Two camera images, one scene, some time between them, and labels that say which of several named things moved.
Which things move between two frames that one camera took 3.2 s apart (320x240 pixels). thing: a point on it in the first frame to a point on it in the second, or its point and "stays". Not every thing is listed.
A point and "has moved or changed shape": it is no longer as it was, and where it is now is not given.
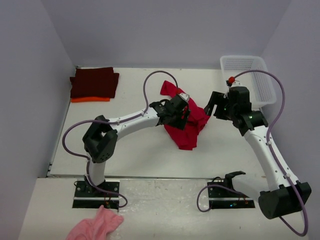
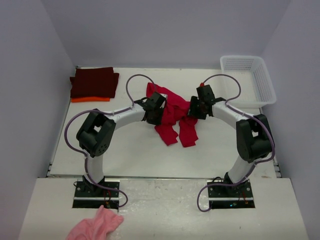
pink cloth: (100, 228) stays
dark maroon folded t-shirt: (98, 82) stays
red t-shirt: (186, 138) has moved or changed shape
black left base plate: (86, 196) stays
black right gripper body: (232, 110) to (196, 109)
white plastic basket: (261, 90) stays
